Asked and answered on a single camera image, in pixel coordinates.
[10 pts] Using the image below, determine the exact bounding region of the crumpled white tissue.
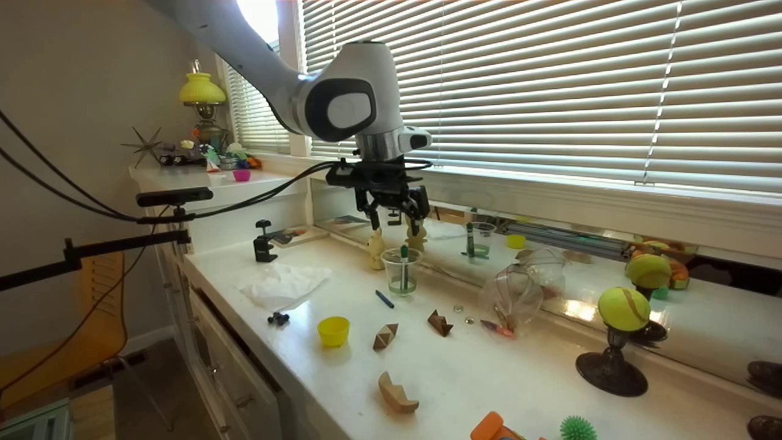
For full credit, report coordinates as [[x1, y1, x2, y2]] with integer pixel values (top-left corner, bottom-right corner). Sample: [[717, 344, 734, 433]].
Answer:
[[239, 262, 333, 312]]

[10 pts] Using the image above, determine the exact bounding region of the tennis ball on black stand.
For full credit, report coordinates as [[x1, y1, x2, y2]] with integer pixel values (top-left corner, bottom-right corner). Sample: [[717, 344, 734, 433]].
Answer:
[[575, 287, 652, 398]]

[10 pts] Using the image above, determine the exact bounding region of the orange toy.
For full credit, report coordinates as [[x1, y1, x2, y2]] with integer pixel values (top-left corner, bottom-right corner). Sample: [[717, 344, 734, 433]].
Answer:
[[470, 411, 548, 440]]

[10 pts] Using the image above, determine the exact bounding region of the wide window blind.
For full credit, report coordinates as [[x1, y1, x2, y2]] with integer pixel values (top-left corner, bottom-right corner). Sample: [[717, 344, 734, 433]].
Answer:
[[302, 0, 782, 197]]

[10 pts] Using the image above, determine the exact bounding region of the narrow window blind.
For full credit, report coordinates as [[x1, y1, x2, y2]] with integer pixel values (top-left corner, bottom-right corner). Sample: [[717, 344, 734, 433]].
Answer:
[[222, 39, 291, 155]]

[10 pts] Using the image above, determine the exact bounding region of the clear glass jug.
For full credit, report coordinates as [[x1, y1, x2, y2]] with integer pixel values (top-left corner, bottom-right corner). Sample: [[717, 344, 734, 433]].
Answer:
[[479, 262, 545, 334]]

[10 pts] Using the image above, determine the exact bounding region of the metal star ornament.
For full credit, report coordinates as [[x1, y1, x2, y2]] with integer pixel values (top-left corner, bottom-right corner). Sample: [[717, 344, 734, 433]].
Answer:
[[120, 126, 165, 169]]

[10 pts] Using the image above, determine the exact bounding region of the curved wooden block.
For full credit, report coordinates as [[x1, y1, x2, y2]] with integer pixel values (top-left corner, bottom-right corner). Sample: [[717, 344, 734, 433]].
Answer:
[[377, 370, 421, 414]]

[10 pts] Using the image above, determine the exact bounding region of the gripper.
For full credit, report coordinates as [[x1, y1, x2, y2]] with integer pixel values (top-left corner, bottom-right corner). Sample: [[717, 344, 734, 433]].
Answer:
[[356, 160, 431, 237]]

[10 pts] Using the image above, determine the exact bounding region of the group of small figurines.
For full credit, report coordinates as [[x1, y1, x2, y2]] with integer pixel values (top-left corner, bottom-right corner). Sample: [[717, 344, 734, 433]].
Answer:
[[158, 139, 264, 174]]

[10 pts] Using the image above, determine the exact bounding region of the yellow plastic cup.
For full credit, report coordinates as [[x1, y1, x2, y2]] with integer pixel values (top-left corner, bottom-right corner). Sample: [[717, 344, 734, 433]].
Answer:
[[316, 315, 351, 350]]

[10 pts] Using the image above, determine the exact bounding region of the magazine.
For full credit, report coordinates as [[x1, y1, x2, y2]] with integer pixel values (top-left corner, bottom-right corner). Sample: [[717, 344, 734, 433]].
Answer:
[[268, 224, 331, 249]]

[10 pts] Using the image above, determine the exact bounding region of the camera on mount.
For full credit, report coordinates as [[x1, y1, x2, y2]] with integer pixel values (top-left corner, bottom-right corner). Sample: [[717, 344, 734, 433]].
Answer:
[[0, 186, 215, 292]]

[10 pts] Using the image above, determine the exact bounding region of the yellow glass lamp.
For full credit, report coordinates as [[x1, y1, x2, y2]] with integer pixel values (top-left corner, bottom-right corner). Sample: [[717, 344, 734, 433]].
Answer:
[[178, 59, 230, 154]]

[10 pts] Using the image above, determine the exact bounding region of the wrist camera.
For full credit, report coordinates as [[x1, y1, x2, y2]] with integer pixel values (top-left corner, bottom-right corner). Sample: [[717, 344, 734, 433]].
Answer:
[[325, 161, 368, 188]]

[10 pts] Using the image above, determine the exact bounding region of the red pen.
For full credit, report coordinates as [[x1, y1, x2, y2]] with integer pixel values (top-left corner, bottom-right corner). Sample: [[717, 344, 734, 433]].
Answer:
[[480, 318, 516, 339]]

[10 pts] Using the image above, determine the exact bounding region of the wooden chair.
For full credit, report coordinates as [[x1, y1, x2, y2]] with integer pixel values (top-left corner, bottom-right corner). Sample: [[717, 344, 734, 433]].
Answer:
[[0, 249, 130, 395]]

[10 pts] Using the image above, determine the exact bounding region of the black clamp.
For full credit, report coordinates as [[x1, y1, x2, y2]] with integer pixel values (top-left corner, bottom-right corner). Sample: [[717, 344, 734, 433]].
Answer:
[[253, 219, 279, 264]]

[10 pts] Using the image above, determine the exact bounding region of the dark round object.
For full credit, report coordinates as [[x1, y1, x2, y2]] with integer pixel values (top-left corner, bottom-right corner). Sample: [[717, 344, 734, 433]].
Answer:
[[746, 415, 782, 440]]

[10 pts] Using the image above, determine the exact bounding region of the clear plastic cup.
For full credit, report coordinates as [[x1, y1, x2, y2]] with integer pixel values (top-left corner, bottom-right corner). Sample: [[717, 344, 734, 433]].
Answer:
[[381, 247, 424, 298]]

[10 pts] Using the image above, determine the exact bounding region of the white drawer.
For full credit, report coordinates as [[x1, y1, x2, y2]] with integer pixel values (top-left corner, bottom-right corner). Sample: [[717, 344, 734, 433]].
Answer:
[[188, 286, 283, 440]]

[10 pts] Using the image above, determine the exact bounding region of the green spiky ball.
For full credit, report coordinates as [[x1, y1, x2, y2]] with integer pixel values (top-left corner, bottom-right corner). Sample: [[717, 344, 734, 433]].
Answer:
[[559, 415, 599, 440]]

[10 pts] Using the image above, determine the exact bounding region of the wooden puzzle piece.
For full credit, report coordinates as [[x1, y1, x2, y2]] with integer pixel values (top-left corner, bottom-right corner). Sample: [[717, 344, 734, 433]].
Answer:
[[372, 323, 400, 352], [426, 309, 455, 338]]

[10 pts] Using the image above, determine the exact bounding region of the cream rabbit figurine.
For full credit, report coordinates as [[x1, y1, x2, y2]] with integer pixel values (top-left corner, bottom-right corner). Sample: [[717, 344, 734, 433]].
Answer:
[[366, 227, 387, 271]]

